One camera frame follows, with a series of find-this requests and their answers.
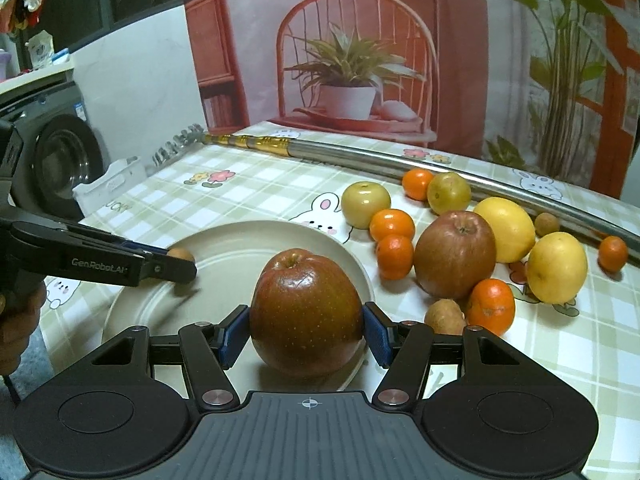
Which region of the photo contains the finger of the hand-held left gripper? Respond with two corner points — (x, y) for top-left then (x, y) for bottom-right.
(10, 221), (198, 288)
(65, 224), (171, 257)

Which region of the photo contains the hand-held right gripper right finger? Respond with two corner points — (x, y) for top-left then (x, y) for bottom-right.
(362, 301), (522, 409)

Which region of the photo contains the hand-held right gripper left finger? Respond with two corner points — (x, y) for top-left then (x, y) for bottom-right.
(90, 304), (251, 409)

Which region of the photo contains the small brown longan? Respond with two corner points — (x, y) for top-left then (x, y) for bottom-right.
(534, 212), (562, 237)
(166, 247), (197, 296)

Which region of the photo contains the beige round plate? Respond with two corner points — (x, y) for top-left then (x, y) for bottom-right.
(101, 220), (376, 392)

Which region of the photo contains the tan oval fruit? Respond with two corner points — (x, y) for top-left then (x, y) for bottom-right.
(424, 298), (467, 336)

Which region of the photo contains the red apple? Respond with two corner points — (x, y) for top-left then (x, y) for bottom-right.
(249, 248), (364, 380)
(413, 210), (497, 301)

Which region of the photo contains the orange tangerine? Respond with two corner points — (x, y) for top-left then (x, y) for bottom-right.
(598, 236), (629, 273)
(402, 168), (435, 202)
(465, 278), (516, 336)
(369, 208), (416, 243)
(376, 235), (416, 281)

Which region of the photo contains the yellow-green apple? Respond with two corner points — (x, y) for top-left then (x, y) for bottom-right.
(341, 181), (392, 229)

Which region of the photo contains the small yellow-green citrus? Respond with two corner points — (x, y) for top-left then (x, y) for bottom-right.
(426, 172), (472, 216)

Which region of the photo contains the yellow lemon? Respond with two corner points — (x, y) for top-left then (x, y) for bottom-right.
(472, 197), (537, 264)
(526, 232), (589, 305)

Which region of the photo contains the person's left hand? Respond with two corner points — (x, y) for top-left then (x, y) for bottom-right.
(0, 280), (47, 377)

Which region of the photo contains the grey washing machine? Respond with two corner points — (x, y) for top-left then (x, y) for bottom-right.
(0, 67), (108, 221)

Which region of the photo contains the white perforated basket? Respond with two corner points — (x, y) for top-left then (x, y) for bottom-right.
(72, 156), (147, 218)

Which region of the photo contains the white packet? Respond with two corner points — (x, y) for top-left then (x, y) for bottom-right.
(25, 31), (55, 71)

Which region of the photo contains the checked bunny tablecloth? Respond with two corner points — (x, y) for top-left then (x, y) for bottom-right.
(37, 120), (640, 480)

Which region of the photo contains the telescopic metal rake pole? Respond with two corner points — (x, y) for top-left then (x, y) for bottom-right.
(150, 124), (640, 247)

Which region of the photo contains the printed chair and plant backdrop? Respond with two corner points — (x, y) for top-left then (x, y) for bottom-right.
(177, 0), (640, 201)

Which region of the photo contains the black cable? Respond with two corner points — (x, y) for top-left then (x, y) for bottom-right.
(0, 374), (22, 407)

